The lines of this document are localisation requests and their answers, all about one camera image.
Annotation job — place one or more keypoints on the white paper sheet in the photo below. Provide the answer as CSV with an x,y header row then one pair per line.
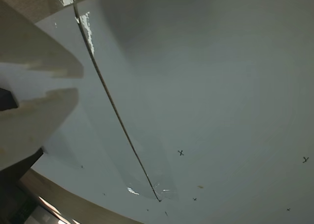
x,y
220,86
98,148

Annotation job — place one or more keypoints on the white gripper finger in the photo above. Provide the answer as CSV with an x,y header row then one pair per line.
x,y
36,121
32,45

